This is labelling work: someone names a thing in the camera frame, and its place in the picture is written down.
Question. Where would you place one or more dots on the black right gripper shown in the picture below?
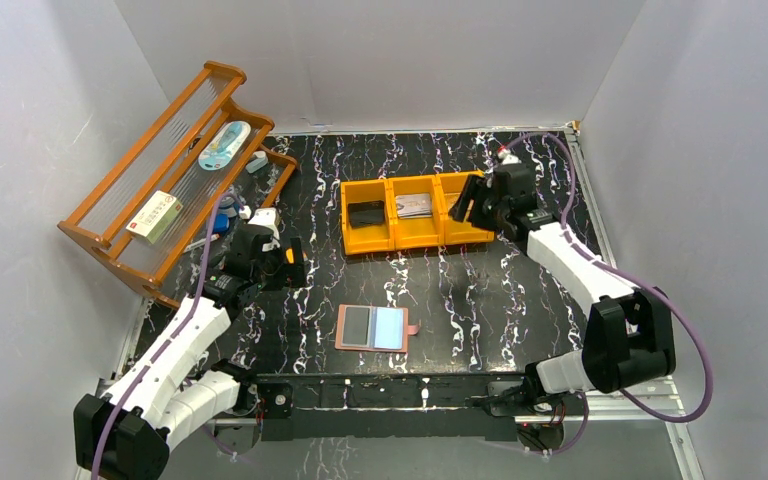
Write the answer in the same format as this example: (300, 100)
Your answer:
(457, 212)

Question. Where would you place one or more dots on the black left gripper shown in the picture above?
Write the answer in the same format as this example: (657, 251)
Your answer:
(278, 263)

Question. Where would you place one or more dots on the grey card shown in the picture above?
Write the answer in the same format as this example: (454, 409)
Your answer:
(356, 325)

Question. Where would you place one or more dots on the pink leather card holder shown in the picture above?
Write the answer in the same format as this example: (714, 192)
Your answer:
(389, 331)

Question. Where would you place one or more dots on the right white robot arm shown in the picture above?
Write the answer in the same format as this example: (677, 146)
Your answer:
(628, 336)

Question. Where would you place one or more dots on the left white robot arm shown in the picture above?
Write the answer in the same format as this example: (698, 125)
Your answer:
(165, 371)

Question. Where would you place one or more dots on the card stack middle bin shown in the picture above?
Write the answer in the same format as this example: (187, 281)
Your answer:
(413, 206)

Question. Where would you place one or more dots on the yellow three-compartment bin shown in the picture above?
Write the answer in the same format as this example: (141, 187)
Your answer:
(400, 234)

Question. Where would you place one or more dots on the blue round cap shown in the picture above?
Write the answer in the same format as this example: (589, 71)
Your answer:
(221, 224)

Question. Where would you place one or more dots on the blue white tape roll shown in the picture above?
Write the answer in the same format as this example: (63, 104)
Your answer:
(231, 205)

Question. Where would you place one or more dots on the white orange marker pen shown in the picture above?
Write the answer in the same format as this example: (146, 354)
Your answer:
(194, 245)

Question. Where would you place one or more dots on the orange wooden shelf rack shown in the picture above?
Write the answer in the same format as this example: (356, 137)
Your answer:
(164, 159)

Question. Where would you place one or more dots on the white green medicine box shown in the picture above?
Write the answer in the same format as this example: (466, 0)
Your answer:
(155, 217)

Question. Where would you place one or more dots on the blue white toothbrush package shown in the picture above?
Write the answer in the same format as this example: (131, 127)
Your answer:
(224, 146)

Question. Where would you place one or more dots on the black metal base rail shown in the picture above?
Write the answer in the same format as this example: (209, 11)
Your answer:
(290, 407)

